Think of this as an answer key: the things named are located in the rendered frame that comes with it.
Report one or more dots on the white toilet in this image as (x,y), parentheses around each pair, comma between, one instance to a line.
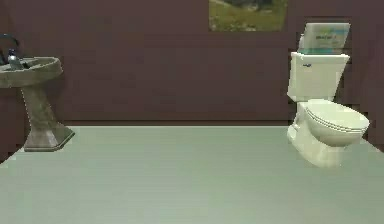
(320,113)

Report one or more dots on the white tissue box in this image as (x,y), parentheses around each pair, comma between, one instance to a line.
(325,38)

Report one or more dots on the dark metal faucet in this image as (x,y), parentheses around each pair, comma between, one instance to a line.
(12,59)

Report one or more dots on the green landscape wall picture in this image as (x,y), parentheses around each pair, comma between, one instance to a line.
(247,16)

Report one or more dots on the grey stone pedestal sink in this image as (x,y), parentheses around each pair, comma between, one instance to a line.
(40,110)

